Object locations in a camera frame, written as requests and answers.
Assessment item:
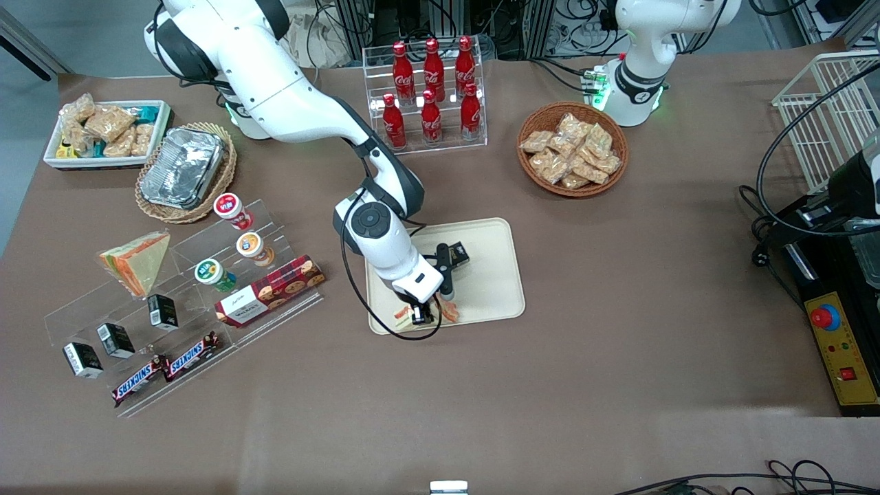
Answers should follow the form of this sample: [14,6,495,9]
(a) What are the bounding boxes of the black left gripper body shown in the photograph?
[828,148,875,225]

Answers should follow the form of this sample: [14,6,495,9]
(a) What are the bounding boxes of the layered sandwich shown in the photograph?
[393,297,460,329]

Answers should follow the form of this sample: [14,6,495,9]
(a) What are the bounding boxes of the cream plastic tray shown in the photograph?
[364,217,527,336]

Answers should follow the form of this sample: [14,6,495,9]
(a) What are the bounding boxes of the triangular wrapped sandwich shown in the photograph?
[96,230,172,298]

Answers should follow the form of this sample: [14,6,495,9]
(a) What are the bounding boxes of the black yellow control box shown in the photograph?
[763,196,880,418]

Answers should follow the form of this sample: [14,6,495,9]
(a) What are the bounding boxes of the clear acrylic bottle rack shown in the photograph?
[362,43,489,159]

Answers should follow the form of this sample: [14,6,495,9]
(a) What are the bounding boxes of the red tartan cookie box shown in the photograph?
[214,254,326,328]

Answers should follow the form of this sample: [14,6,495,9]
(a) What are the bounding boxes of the round wicker basket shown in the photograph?
[516,102,630,199]

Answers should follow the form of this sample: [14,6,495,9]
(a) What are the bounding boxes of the red cola bottle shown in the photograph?
[419,89,444,146]
[382,93,408,151]
[459,82,483,142]
[392,41,416,105]
[454,36,477,97]
[422,38,446,102]

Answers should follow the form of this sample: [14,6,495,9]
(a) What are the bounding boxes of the orange lid cup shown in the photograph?
[236,232,276,267]

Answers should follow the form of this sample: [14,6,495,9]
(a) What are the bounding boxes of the green lid cup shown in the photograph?
[194,258,238,293]

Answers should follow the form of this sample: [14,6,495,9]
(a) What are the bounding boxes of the red lid cup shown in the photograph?
[213,192,254,232]

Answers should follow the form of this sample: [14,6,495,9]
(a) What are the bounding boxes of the snickers bar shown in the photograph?
[111,354,169,408]
[163,331,222,383]

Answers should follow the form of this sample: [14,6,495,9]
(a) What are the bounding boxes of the clear acrylic stepped shelf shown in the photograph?
[43,199,325,419]

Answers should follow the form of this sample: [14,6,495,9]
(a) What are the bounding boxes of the small black white-label box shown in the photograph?
[62,342,105,380]
[147,294,179,332]
[96,322,136,360]

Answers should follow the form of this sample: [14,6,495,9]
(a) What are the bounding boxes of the oval wicker basket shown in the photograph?
[134,122,238,224]

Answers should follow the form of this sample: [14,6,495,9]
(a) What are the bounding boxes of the beige crumpled cloth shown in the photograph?
[282,8,351,69]

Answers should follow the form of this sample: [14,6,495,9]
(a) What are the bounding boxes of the foil container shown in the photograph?
[140,127,228,210]

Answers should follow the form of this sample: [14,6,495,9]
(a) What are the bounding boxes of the clear bagged snack pack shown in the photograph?
[82,104,137,144]
[60,120,94,155]
[60,93,97,124]
[103,127,138,159]
[131,122,156,157]

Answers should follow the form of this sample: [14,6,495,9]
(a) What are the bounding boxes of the white plastic bin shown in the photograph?
[43,100,173,171]

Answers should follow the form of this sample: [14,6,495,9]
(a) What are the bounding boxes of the black cable with plug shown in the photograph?
[739,184,774,269]

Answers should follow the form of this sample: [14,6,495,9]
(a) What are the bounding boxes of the long black looping cable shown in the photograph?
[755,62,880,238]

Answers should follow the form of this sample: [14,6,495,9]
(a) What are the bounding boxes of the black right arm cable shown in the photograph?
[340,189,445,342]

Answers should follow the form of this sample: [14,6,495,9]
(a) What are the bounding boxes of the white wire basket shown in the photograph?
[771,49,880,197]

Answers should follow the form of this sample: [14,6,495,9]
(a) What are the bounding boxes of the thin black floor cable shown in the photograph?
[612,459,880,495]

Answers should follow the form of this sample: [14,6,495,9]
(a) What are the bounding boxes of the aluminium frame with cables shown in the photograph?
[333,0,619,59]

